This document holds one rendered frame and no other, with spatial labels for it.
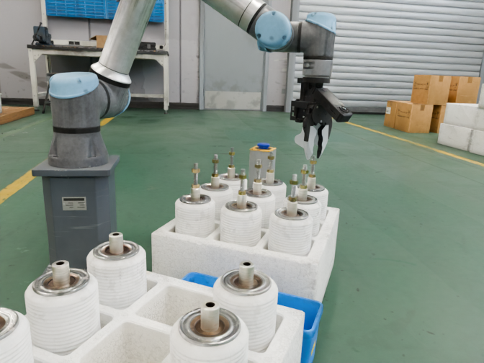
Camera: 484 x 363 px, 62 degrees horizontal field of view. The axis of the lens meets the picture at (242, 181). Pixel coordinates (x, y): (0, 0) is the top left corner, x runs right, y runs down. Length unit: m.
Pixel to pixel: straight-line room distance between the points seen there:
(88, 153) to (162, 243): 0.31
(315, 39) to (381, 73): 5.61
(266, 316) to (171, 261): 0.42
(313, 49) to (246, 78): 5.00
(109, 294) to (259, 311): 0.25
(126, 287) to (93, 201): 0.44
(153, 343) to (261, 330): 0.17
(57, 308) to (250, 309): 0.26
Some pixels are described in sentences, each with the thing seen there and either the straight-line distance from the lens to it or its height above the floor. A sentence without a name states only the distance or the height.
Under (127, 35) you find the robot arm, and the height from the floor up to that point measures 0.63.
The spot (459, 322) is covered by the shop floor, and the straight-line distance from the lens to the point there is 1.13.
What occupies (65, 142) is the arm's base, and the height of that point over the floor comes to 0.36.
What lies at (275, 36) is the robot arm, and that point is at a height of 0.63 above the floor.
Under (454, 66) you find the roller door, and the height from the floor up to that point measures 0.76.
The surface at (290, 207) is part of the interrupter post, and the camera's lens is 0.88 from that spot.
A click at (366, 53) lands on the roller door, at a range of 6.54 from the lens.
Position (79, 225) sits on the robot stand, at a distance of 1.13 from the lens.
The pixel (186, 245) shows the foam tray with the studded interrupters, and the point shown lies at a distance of 0.93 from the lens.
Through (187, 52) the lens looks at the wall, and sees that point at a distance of 5.97.
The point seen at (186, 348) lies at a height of 0.25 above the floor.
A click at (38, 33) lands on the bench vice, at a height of 0.88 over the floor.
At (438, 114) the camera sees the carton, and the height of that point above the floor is 0.19.
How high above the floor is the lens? 0.55
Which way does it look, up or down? 15 degrees down
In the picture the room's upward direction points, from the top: 2 degrees clockwise
